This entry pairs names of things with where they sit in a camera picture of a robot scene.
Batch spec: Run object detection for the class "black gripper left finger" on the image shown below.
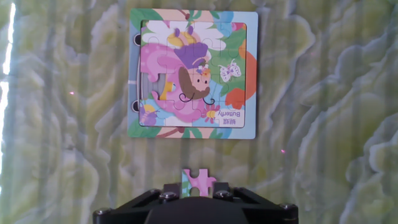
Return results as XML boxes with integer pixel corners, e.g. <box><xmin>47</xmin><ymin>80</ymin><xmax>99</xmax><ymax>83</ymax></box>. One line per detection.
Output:
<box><xmin>92</xmin><ymin>182</ymin><xmax>183</xmax><ymax>224</ymax></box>

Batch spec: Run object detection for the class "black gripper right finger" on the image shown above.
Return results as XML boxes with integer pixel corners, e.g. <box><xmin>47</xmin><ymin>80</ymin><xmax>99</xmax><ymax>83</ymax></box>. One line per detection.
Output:
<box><xmin>213</xmin><ymin>182</ymin><xmax>299</xmax><ymax>224</ymax></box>

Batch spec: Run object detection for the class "pink puzzle piece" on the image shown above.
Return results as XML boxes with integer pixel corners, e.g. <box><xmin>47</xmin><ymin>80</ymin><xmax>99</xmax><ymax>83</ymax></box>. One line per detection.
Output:
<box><xmin>181</xmin><ymin>169</ymin><xmax>218</xmax><ymax>199</ymax></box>

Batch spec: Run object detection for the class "butterfly girl puzzle board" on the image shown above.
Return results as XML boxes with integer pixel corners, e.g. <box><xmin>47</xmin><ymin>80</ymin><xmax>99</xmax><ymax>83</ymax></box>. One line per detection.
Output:
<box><xmin>126</xmin><ymin>7</ymin><xmax>259</xmax><ymax>140</ymax></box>

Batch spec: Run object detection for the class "green marble pattern mat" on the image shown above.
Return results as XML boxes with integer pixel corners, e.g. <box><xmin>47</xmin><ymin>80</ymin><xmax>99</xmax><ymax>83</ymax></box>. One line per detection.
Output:
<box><xmin>0</xmin><ymin>0</ymin><xmax>398</xmax><ymax>224</ymax></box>

